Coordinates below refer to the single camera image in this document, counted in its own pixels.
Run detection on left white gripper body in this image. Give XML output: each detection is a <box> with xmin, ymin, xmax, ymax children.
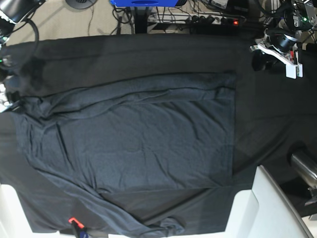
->
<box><xmin>250</xmin><ymin>34</ymin><xmax>298</xmax><ymax>65</ymax></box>

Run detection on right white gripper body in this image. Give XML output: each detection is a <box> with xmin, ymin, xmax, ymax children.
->
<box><xmin>0</xmin><ymin>91</ymin><xmax>20</xmax><ymax>113</ymax></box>

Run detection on dark grey T-shirt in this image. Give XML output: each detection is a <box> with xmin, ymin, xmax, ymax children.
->
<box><xmin>12</xmin><ymin>72</ymin><xmax>236</xmax><ymax>238</ymax></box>

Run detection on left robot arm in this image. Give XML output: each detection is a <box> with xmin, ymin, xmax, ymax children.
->
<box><xmin>250</xmin><ymin>0</ymin><xmax>317</xmax><ymax>79</ymax></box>

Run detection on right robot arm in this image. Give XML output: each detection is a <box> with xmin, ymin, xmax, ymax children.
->
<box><xmin>0</xmin><ymin>0</ymin><xmax>45</xmax><ymax>113</ymax></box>

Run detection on orange black clamp right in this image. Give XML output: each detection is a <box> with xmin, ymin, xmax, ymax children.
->
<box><xmin>290</xmin><ymin>48</ymin><xmax>299</xmax><ymax>64</ymax></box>

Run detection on orange black clamp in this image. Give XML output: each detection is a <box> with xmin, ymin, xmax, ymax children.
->
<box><xmin>68</xmin><ymin>217</ymin><xmax>90</xmax><ymax>238</ymax></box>
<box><xmin>290</xmin><ymin>48</ymin><xmax>299</xmax><ymax>64</ymax></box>

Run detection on black table cloth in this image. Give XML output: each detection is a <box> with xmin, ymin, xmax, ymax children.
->
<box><xmin>0</xmin><ymin>34</ymin><xmax>317</xmax><ymax>238</ymax></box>

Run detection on white power strip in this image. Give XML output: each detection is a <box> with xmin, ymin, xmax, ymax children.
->
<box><xmin>148</xmin><ymin>12</ymin><xmax>222</xmax><ymax>25</ymax></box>

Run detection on shiny metal pole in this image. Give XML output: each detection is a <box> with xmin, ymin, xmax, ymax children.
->
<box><xmin>289</xmin><ymin>149</ymin><xmax>317</xmax><ymax>189</ymax></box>

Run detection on white panel left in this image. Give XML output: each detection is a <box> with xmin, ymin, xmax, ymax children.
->
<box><xmin>0</xmin><ymin>183</ymin><xmax>60</xmax><ymax>238</ymax></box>

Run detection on white panel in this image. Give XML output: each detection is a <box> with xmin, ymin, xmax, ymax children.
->
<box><xmin>0</xmin><ymin>183</ymin><xmax>60</xmax><ymax>238</ymax></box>
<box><xmin>224</xmin><ymin>166</ymin><xmax>313</xmax><ymax>238</ymax></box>

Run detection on black table leg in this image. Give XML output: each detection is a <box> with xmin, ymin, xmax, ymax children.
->
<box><xmin>131</xmin><ymin>7</ymin><xmax>153</xmax><ymax>34</ymax></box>

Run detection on white panel right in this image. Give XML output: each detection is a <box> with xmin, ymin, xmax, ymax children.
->
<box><xmin>224</xmin><ymin>166</ymin><xmax>313</xmax><ymax>238</ymax></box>

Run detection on orange black clamp bottom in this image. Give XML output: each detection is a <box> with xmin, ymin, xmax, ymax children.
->
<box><xmin>68</xmin><ymin>217</ymin><xmax>90</xmax><ymax>238</ymax></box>

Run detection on blue plastic bin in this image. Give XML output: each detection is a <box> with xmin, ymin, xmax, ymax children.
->
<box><xmin>110</xmin><ymin>0</ymin><xmax>178</xmax><ymax>7</ymax></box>

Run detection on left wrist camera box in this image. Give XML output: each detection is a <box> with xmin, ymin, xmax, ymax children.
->
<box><xmin>285</xmin><ymin>63</ymin><xmax>303</xmax><ymax>79</ymax></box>

